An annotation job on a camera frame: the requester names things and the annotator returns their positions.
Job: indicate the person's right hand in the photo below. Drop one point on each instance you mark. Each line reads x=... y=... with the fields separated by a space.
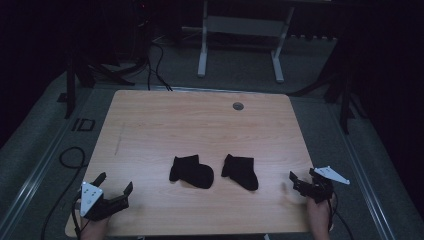
x=318 y=216

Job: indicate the white metal desk frame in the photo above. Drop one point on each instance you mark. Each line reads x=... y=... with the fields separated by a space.
x=245 y=26

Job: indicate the black sock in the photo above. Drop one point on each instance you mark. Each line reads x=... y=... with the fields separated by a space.
x=192 y=171
x=240 y=171

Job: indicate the person's left hand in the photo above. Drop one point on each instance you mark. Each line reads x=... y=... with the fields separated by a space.
x=95 y=229

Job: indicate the round grey table grommet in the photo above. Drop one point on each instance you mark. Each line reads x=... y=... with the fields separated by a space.
x=238 y=106

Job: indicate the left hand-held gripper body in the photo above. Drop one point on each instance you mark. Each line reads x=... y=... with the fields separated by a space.
x=90 y=198

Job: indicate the black metal stand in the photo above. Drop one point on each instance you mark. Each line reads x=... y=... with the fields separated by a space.
x=345 y=100
x=70 y=86

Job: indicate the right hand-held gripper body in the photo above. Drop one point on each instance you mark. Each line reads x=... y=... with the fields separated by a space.
x=319 y=190

